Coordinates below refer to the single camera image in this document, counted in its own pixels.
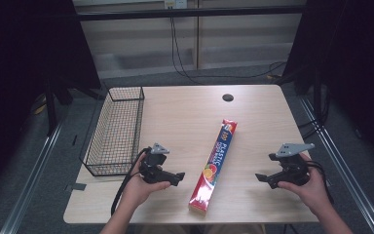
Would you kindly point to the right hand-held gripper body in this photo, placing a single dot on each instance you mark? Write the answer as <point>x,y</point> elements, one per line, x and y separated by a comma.
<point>293,169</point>

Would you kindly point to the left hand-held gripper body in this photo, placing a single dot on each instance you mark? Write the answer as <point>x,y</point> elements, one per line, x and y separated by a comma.
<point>152,162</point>

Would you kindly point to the person's right hand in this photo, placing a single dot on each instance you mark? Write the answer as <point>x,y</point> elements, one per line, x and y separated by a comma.
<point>311,191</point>

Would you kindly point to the person's left hand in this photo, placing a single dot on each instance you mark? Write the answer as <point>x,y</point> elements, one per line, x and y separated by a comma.
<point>139,191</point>

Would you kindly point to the red plastic wrap box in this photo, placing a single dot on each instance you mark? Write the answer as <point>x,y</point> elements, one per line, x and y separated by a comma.
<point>214,165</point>

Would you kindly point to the black metal stand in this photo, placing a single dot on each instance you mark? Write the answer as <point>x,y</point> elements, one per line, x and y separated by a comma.
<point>51,107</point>
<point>318,97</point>

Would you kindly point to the black tape patch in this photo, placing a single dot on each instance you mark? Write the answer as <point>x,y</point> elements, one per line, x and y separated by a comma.
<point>79,187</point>

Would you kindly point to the dark curtain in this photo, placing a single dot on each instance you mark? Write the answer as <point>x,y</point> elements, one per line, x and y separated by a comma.
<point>22,65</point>
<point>354,65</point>

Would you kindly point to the black horizontal bar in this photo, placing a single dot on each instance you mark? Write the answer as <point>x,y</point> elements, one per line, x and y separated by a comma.
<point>188,13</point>

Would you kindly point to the metal floor rail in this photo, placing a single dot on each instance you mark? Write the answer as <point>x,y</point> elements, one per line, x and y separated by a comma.
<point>29,185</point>
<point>341,165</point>

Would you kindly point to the white wall outlet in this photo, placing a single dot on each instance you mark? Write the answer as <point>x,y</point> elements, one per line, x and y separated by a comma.
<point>175,3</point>

